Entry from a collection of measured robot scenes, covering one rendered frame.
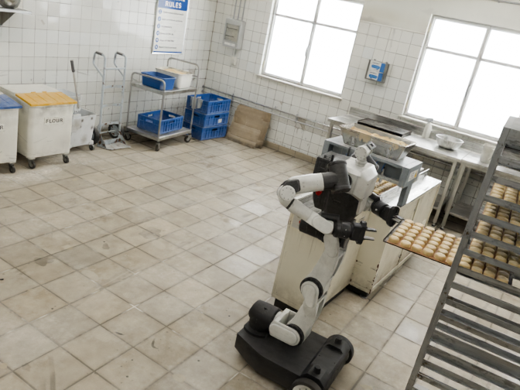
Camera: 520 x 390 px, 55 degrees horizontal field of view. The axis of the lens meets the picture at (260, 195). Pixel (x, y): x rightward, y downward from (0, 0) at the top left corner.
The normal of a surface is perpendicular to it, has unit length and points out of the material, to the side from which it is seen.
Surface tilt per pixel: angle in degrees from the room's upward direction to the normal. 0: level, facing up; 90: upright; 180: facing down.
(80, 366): 0
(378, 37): 90
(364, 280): 90
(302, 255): 90
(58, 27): 90
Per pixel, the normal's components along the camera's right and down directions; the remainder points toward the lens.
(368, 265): -0.56, 0.20
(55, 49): 0.83, 0.34
